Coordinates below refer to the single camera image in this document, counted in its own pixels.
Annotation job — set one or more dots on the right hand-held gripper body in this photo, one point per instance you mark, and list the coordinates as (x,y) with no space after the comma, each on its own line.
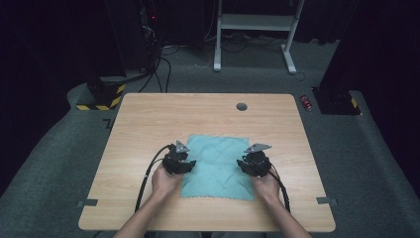
(259,162)

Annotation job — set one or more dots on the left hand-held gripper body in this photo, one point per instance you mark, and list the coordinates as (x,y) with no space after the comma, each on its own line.
(173,160)

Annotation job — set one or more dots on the teal cloth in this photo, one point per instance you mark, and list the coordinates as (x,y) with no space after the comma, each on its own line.
(216,172)

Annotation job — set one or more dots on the person's left hand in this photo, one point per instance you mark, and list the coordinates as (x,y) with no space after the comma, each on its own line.
(165,183)

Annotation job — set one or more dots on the person's right hand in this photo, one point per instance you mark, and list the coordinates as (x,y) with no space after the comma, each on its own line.
(267,188)

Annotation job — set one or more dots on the small red object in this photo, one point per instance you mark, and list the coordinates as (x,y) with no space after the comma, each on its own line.
(306,102)

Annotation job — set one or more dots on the grey tape strip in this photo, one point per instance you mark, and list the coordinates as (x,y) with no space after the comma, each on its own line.
(326,200)
(87,203)

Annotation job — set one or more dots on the black yellow striped stand base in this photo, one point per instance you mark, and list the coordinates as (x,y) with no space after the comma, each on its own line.
(105,97)

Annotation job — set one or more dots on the dark equipment rack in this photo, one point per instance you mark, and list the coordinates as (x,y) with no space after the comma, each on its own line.
(150,33)

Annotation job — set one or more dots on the white metal stand frame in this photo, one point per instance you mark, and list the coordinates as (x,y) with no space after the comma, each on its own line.
(256,22)

